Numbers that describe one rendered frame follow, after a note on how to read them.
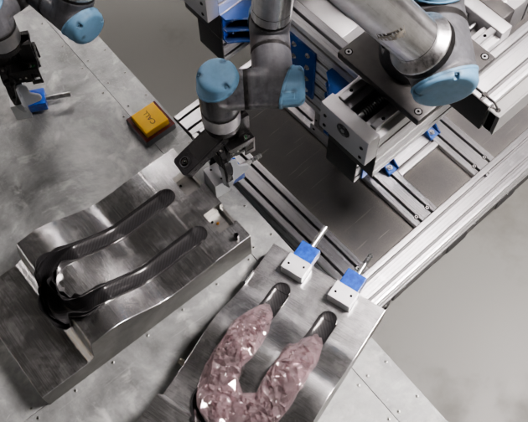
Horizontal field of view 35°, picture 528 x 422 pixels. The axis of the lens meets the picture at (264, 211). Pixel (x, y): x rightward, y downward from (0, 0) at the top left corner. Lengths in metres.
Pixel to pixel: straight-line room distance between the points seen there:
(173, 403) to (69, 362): 0.22
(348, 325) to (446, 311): 0.99
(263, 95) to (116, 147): 0.50
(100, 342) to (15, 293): 0.23
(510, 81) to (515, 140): 0.82
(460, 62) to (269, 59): 0.33
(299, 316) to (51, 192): 0.61
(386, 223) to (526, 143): 0.50
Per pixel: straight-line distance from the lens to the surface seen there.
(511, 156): 2.60
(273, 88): 1.49
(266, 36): 1.54
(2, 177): 1.92
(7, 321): 1.71
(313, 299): 1.65
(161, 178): 1.73
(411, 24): 1.36
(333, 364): 1.59
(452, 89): 1.47
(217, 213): 1.71
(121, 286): 1.63
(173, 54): 3.01
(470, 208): 2.50
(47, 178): 1.88
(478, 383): 2.55
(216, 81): 1.47
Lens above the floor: 2.40
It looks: 64 degrees down
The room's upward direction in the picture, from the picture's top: 2 degrees counter-clockwise
